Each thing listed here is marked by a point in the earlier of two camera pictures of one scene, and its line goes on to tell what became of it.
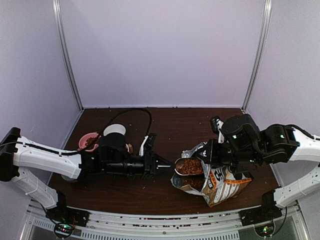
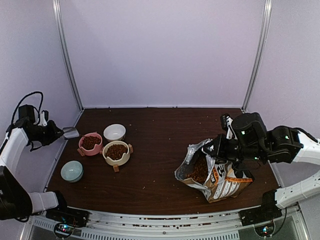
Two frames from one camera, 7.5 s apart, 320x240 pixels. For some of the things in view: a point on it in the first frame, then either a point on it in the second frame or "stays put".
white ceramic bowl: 114,128 stays put
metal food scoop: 186,166 -> 70,132
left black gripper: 150,164 -> 54,134
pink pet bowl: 82,143 stays put
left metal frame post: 71,72 stays put
